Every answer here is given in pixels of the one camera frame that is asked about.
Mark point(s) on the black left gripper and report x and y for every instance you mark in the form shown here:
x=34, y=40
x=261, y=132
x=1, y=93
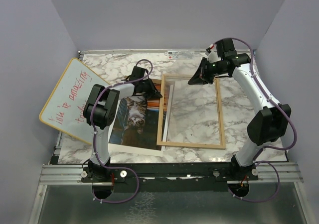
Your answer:
x=153, y=91

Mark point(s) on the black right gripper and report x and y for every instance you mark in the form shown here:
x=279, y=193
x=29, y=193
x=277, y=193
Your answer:
x=199, y=78

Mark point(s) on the light wooden picture frame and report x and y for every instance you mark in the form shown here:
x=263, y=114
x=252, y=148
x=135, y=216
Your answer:
x=160, y=114

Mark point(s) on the clear acrylic frame sheet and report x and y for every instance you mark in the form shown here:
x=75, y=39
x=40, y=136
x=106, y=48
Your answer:
x=194, y=109

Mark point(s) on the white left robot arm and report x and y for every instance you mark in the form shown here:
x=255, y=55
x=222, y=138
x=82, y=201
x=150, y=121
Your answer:
x=100, y=111

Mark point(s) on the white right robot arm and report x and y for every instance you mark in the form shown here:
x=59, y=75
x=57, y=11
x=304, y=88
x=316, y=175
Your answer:
x=271, y=116

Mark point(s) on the white sticker label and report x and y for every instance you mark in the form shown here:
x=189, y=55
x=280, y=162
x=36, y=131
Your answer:
x=180, y=54

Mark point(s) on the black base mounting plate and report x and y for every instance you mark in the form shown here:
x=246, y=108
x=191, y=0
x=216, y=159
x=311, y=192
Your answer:
x=167, y=177

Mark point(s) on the yellow-rimmed whiteboard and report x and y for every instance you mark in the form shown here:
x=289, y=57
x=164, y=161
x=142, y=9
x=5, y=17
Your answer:
x=64, y=108

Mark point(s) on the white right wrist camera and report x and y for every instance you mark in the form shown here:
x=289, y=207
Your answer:
x=211, y=54

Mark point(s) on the brown frame backing board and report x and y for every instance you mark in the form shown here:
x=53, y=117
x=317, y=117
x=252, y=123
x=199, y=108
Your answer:
x=134, y=150

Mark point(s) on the aluminium back rail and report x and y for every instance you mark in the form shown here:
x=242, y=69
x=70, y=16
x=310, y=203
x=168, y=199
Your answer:
x=133, y=51

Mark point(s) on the aluminium rail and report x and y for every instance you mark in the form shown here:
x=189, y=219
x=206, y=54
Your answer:
x=133, y=51
x=289, y=172

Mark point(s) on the aluminium front rail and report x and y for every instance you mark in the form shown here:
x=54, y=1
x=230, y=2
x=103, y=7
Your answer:
x=289, y=172

